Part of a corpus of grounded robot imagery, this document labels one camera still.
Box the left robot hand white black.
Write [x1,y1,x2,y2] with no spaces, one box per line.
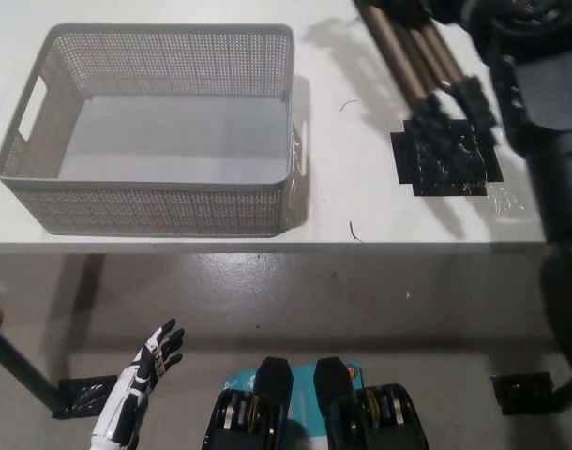
[89,318,187,450]

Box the bronze and black camera tripod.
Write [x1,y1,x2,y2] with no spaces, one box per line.
[358,0,502,151]

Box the black tape patch on desk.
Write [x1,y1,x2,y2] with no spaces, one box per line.
[390,118,504,199]

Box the black metal table leg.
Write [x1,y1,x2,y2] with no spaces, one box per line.
[0,318,65,413]

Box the grey perforated plastic basket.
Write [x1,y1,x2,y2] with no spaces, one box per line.
[0,22,310,238]

